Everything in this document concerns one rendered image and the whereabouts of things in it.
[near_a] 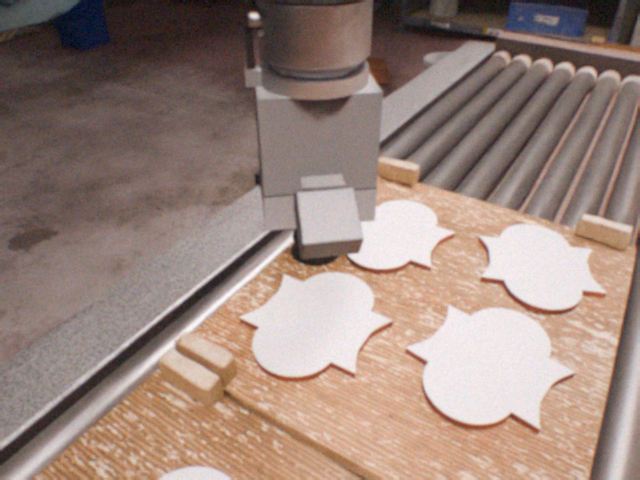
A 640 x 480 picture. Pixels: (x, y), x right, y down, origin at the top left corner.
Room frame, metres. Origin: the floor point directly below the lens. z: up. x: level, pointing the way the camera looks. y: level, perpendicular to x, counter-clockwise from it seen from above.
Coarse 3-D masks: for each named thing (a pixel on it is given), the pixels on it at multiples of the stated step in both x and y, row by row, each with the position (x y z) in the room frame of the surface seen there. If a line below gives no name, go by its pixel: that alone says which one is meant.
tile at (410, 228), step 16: (384, 208) 0.55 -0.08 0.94; (400, 208) 0.55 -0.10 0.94; (416, 208) 0.55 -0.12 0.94; (368, 224) 0.51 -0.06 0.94; (384, 224) 0.51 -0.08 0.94; (400, 224) 0.51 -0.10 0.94; (416, 224) 0.51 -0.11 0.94; (432, 224) 0.51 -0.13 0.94; (368, 240) 0.48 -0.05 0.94; (384, 240) 0.48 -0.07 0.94; (400, 240) 0.48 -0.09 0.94; (416, 240) 0.48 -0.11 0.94; (432, 240) 0.48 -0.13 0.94; (352, 256) 0.45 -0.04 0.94; (368, 256) 0.45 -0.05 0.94; (384, 256) 0.45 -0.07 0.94; (400, 256) 0.45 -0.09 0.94; (416, 256) 0.45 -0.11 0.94; (384, 272) 0.43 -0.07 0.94
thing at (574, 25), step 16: (512, 0) 4.72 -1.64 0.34; (528, 0) 4.89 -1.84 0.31; (544, 0) 4.84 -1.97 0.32; (560, 0) 4.79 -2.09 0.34; (576, 0) 4.74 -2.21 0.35; (512, 16) 4.56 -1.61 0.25; (528, 16) 4.51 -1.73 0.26; (544, 16) 4.46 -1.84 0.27; (560, 16) 4.41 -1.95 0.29; (576, 16) 4.37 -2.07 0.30; (544, 32) 4.45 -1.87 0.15; (560, 32) 4.41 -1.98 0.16; (576, 32) 4.35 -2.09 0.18
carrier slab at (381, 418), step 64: (384, 192) 0.60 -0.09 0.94; (448, 192) 0.60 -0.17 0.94; (448, 256) 0.46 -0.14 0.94; (576, 320) 0.36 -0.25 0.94; (256, 384) 0.29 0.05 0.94; (320, 384) 0.29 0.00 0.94; (384, 384) 0.29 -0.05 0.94; (576, 384) 0.28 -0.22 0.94; (320, 448) 0.23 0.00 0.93; (384, 448) 0.23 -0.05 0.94; (448, 448) 0.23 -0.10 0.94; (512, 448) 0.22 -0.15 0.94; (576, 448) 0.22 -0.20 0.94
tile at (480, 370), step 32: (448, 320) 0.35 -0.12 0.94; (480, 320) 0.35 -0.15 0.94; (512, 320) 0.35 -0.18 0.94; (416, 352) 0.31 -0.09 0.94; (448, 352) 0.31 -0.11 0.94; (480, 352) 0.31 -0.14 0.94; (512, 352) 0.31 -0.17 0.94; (544, 352) 0.31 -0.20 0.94; (448, 384) 0.28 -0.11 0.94; (480, 384) 0.28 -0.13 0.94; (512, 384) 0.28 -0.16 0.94; (544, 384) 0.28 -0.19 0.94; (448, 416) 0.25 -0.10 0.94; (480, 416) 0.25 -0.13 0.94; (512, 416) 0.25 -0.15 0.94
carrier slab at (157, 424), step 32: (160, 384) 0.29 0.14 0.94; (128, 416) 0.25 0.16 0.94; (160, 416) 0.25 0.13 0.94; (192, 416) 0.25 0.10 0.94; (224, 416) 0.25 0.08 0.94; (256, 416) 0.25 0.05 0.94; (96, 448) 0.22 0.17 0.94; (128, 448) 0.22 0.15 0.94; (160, 448) 0.23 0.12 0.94; (192, 448) 0.23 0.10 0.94; (224, 448) 0.23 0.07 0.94; (256, 448) 0.23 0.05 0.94; (288, 448) 0.23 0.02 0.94
